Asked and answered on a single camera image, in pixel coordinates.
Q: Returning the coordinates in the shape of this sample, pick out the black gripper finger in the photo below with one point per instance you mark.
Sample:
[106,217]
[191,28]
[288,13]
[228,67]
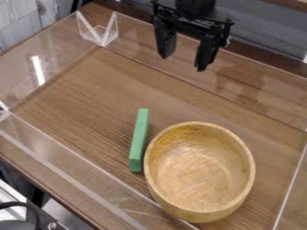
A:
[207,51]
[166,37]

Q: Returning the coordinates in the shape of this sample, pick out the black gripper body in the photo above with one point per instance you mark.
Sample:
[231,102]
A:
[194,17]

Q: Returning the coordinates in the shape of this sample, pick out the green rectangular block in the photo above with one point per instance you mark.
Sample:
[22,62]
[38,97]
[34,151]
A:
[139,140]

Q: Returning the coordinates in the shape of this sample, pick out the brown wooden bowl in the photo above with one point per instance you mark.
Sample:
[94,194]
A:
[199,170]

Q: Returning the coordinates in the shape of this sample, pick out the clear acrylic corner bracket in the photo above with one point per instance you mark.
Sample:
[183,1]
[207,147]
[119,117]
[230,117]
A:
[100,35]

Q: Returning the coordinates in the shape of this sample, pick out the clear acrylic enclosure wall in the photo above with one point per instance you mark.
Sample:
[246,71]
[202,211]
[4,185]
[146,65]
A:
[92,193]

